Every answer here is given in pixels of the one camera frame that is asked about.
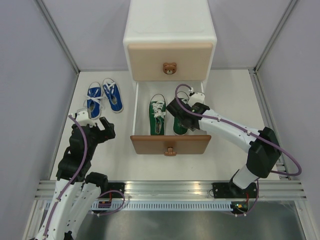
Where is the green sneaker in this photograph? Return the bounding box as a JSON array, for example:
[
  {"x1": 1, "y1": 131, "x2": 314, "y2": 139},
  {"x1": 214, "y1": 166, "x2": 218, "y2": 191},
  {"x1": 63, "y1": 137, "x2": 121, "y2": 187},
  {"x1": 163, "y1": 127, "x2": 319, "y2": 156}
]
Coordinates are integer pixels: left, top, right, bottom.
[
  {"x1": 148, "y1": 93, "x2": 167, "y2": 136},
  {"x1": 172, "y1": 91, "x2": 191, "y2": 136}
]

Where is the brown drawer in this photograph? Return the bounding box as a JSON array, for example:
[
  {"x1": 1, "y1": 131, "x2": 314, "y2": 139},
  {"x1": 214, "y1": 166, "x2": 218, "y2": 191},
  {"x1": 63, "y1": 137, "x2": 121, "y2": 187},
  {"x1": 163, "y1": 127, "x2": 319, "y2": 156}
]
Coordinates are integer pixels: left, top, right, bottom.
[{"x1": 130, "y1": 80, "x2": 212, "y2": 156}]

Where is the blue sneaker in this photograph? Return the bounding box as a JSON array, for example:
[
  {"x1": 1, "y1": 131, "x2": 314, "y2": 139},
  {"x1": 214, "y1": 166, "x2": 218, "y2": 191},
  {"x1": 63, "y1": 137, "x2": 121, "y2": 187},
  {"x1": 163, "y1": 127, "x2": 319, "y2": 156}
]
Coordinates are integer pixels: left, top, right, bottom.
[
  {"x1": 84, "y1": 81, "x2": 104, "y2": 119},
  {"x1": 102, "y1": 77, "x2": 124, "y2": 113}
]

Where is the bear knob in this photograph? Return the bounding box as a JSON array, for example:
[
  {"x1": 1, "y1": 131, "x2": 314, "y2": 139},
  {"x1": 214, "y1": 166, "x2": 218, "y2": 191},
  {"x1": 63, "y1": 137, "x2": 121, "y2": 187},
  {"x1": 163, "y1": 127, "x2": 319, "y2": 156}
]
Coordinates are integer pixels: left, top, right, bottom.
[
  {"x1": 164, "y1": 147, "x2": 177, "y2": 157},
  {"x1": 162, "y1": 62, "x2": 177, "y2": 75}
]

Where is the beige drawer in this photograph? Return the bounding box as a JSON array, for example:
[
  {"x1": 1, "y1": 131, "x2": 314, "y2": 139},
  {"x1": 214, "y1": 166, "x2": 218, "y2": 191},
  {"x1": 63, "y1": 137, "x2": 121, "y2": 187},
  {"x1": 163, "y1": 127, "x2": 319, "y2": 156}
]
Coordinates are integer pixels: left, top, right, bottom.
[{"x1": 127, "y1": 42, "x2": 213, "y2": 82}]

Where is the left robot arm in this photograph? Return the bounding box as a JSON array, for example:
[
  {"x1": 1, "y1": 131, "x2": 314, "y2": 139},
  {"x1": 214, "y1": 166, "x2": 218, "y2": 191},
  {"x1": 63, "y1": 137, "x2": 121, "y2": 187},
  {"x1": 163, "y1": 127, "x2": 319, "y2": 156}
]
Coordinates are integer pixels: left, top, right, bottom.
[{"x1": 35, "y1": 113, "x2": 116, "y2": 240}]

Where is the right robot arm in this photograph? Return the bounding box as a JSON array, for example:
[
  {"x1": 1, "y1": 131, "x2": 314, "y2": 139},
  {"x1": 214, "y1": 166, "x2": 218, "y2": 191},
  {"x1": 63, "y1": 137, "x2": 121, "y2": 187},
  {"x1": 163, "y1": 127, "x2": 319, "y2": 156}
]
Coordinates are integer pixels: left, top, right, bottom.
[{"x1": 166, "y1": 99, "x2": 281, "y2": 198}]

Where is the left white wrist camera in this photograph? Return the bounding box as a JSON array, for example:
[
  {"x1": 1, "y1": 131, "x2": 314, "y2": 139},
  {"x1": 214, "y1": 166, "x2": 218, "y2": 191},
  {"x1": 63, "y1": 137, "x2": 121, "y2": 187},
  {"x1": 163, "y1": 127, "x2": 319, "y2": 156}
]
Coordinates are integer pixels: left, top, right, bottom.
[{"x1": 68, "y1": 108, "x2": 100, "y2": 130}]

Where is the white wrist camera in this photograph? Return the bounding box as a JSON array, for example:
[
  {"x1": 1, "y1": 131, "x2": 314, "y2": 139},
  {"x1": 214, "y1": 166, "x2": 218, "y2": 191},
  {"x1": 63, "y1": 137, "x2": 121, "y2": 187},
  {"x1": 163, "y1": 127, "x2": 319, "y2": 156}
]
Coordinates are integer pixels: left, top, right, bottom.
[
  {"x1": 68, "y1": 108, "x2": 100, "y2": 130},
  {"x1": 187, "y1": 88, "x2": 205, "y2": 107}
]

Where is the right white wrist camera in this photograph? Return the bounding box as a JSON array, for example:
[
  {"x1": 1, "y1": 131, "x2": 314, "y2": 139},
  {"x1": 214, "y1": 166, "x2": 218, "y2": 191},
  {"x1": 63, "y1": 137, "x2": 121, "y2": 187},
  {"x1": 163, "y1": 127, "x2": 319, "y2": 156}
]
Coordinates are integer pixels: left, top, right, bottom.
[{"x1": 187, "y1": 88, "x2": 205, "y2": 107}]

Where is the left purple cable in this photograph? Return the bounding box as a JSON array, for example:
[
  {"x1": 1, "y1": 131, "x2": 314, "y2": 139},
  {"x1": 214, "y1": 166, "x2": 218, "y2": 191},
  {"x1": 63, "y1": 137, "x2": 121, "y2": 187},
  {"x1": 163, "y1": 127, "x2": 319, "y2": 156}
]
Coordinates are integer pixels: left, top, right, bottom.
[{"x1": 41, "y1": 114, "x2": 88, "y2": 240}]

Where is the purple cable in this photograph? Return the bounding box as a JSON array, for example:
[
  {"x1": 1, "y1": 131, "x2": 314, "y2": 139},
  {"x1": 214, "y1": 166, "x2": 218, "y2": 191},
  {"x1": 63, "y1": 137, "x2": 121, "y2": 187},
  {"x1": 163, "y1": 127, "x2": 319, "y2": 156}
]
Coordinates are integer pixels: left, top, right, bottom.
[
  {"x1": 174, "y1": 84, "x2": 302, "y2": 176},
  {"x1": 41, "y1": 114, "x2": 88, "y2": 240}
]

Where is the white slotted cable duct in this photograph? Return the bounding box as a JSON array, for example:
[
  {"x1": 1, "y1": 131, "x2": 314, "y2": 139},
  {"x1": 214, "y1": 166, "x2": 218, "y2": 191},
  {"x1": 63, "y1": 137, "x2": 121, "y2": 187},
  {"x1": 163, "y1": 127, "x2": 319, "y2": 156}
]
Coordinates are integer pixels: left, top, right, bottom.
[{"x1": 89, "y1": 201, "x2": 237, "y2": 211}]

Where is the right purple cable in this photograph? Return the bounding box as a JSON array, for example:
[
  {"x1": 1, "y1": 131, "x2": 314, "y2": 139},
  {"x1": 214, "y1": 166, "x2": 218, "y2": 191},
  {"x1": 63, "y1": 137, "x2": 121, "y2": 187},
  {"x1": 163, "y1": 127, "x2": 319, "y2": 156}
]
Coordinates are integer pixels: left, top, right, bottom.
[{"x1": 174, "y1": 84, "x2": 302, "y2": 176}]

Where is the aluminium mounting rail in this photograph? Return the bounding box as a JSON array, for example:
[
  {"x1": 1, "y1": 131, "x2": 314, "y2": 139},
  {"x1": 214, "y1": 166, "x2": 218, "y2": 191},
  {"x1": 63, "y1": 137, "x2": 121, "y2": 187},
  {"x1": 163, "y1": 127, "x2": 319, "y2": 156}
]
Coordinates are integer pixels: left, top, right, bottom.
[{"x1": 34, "y1": 180, "x2": 308, "y2": 201}]

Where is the white cabinet frame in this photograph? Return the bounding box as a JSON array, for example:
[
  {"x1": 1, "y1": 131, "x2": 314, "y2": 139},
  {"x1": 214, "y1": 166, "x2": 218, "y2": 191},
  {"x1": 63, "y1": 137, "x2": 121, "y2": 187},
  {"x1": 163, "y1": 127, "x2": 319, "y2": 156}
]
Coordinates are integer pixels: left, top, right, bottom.
[{"x1": 123, "y1": 0, "x2": 217, "y2": 82}]

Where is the left aluminium frame post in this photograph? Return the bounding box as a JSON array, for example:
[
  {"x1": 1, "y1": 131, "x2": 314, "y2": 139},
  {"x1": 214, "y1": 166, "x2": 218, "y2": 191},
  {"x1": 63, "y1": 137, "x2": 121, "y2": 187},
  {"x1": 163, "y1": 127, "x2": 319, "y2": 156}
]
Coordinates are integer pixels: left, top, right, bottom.
[{"x1": 34, "y1": 0, "x2": 80, "y2": 76}]

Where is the aluminium frame post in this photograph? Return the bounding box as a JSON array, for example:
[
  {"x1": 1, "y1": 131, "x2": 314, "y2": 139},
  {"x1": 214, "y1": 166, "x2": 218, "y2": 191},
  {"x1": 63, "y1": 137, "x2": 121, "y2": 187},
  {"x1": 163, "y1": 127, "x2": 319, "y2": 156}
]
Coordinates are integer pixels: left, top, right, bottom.
[
  {"x1": 34, "y1": 0, "x2": 80, "y2": 76},
  {"x1": 252, "y1": 0, "x2": 299, "y2": 74}
]

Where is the right aluminium frame post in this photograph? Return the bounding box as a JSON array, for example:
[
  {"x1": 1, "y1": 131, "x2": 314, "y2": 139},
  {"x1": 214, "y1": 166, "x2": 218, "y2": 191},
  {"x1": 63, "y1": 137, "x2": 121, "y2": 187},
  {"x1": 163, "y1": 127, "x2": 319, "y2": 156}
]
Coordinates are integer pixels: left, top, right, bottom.
[{"x1": 252, "y1": 0, "x2": 299, "y2": 74}]

